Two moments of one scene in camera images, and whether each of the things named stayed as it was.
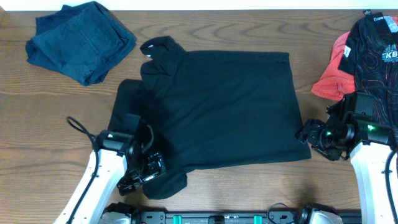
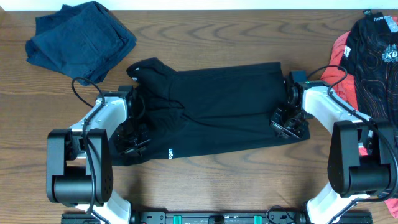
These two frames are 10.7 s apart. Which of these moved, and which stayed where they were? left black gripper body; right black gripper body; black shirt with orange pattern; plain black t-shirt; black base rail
Moved: plain black t-shirt; left black gripper body; right black gripper body
Stayed: black shirt with orange pattern; black base rail
